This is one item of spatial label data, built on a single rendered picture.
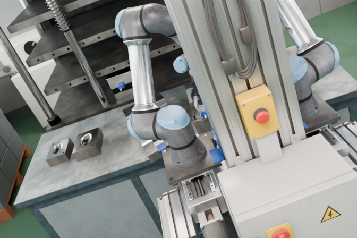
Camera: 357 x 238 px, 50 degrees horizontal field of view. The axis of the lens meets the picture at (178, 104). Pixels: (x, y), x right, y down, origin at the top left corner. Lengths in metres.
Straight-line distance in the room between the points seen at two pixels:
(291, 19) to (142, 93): 0.65
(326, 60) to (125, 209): 1.47
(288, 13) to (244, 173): 0.71
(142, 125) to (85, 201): 0.97
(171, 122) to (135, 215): 1.13
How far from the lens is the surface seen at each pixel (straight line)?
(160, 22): 1.47
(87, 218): 2.49
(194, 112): 2.14
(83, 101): 3.12
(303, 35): 1.59
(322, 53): 1.59
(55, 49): 2.82
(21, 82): 4.58
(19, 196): 2.44
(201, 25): 0.96
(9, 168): 4.10
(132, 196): 2.35
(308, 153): 1.17
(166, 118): 1.46
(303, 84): 1.53
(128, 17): 1.53
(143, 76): 1.53
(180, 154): 1.52
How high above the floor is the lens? 2.01
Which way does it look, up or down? 30 degrees down
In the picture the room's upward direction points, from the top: 22 degrees counter-clockwise
